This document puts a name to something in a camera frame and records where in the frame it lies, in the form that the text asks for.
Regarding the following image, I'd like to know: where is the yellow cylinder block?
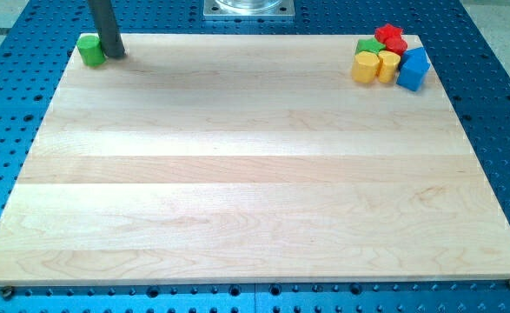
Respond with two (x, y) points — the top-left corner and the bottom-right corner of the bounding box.
(377, 50), (401, 83)

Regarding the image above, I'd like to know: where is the blue pentagon block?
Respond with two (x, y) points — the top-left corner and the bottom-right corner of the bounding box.
(396, 58), (430, 91)

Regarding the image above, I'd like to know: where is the yellow hexagon block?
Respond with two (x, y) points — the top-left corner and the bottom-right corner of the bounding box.
(351, 51), (380, 83)

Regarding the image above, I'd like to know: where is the red star block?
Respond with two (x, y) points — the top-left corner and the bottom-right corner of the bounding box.
(374, 23), (403, 43)

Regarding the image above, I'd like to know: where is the light wooden board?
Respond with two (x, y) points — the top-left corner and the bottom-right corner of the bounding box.
(0, 34), (510, 286)

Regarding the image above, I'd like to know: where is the left brass board stopper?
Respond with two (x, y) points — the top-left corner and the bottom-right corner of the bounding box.
(0, 286), (15, 301)

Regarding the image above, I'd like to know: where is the blue cube block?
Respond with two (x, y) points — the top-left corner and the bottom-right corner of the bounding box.
(400, 47), (427, 67)

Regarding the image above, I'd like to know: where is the blue perforated table plate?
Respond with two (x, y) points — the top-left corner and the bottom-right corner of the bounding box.
(0, 1), (510, 312)

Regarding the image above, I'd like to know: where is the red cylinder block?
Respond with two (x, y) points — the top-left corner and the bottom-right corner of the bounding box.
(384, 37), (408, 57)

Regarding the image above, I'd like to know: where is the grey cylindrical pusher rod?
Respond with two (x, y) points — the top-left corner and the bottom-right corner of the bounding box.
(88, 0), (126, 59)

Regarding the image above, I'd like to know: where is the green star block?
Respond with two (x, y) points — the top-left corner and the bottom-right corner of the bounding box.
(355, 37), (386, 55)

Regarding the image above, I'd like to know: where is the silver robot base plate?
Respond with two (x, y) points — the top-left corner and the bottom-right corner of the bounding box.
(202, 0), (295, 20)

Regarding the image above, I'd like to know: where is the green cylinder block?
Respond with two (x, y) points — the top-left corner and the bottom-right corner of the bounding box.
(76, 35), (106, 67)

